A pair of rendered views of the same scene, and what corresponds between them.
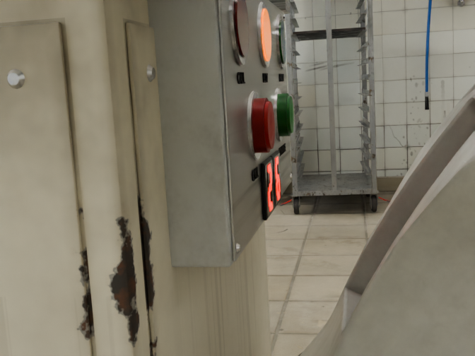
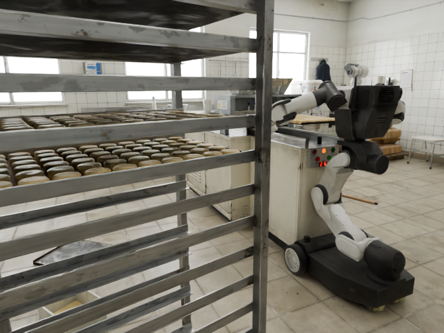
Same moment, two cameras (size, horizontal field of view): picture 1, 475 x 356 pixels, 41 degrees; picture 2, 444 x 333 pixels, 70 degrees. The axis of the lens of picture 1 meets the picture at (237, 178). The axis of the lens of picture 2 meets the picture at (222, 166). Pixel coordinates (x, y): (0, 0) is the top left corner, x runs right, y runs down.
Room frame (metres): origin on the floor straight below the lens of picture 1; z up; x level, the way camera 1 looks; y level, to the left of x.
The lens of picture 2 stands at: (-1.40, -1.33, 1.22)
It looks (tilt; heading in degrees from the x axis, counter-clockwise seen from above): 13 degrees down; 54
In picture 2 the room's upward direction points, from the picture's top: 1 degrees counter-clockwise
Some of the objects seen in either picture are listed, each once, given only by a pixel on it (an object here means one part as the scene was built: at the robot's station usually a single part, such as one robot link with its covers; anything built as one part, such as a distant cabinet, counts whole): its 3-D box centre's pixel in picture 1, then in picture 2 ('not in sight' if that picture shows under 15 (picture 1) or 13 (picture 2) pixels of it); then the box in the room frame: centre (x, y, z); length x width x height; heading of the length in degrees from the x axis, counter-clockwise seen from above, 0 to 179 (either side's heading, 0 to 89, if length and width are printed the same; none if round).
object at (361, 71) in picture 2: not in sight; (357, 73); (0.36, -0.24, 1.30); 0.10 x 0.07 x 0.09; 169
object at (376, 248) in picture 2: not in sight; (353, 254); (0.34, -0.34, 0.19); 0.64 x 0.52 x 0.33; 79
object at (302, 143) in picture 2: not in sight; (238, 127); (0.46, 0.99, 0.87); 2.01 x 0.03 x 0.07; 78
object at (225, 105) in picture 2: not in sight; (258, 113); (0.58, 0.85, 1.01); 0.72 x 0.33 x 0.34; 168
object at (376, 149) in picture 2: not in sight; (362, 155); (0.34, -0.33, 0.84); 0.28 x 0.13 x 0.18; 79
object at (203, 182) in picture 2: not in sight; (234, 165); (0.67, 1.31, 0.42); 1.28 x 0.72 x 0.84; 78
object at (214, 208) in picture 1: (241, 106); (322, 156); (0.40, -0.01, 0.77); 0.24 x 0.04 x 0.14; 168
